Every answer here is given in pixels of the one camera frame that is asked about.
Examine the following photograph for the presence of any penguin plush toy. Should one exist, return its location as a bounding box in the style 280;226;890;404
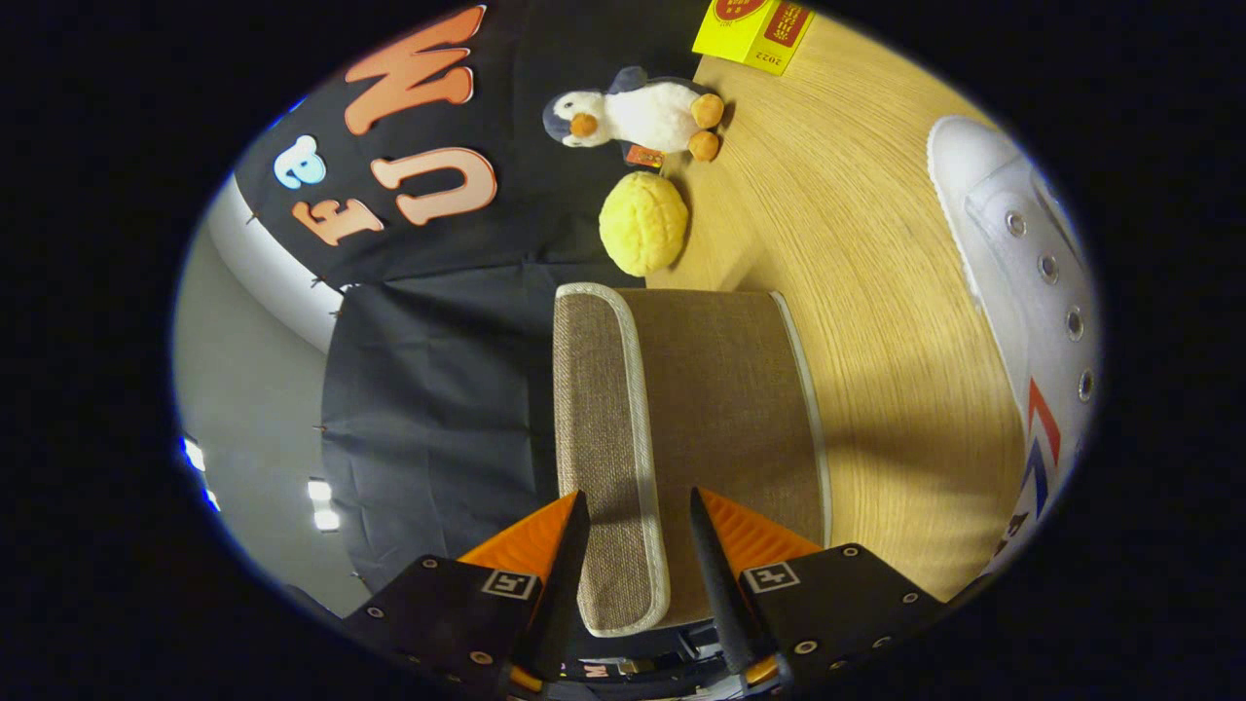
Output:
541;66;727;168

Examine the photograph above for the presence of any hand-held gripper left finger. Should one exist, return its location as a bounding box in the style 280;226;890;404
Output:
336;490;592;701

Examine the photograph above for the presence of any rectangular ceiling light panel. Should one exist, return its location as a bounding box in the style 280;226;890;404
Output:
180;436;220;514

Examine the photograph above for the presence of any yellow book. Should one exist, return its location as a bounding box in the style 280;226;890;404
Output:
691;0;817;77

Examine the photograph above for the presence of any ceiling strip light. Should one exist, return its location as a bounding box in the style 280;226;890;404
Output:
308;477;342;532

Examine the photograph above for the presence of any white shoe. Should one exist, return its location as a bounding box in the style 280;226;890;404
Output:
925;115;1101;580

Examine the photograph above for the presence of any brown fabric storage box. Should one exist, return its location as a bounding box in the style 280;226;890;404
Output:
553;282;834;639

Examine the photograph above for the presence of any yellow round plush toy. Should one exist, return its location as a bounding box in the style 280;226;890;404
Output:
598;171;690;277

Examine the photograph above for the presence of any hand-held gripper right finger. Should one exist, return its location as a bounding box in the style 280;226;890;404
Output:
689;487;950;697

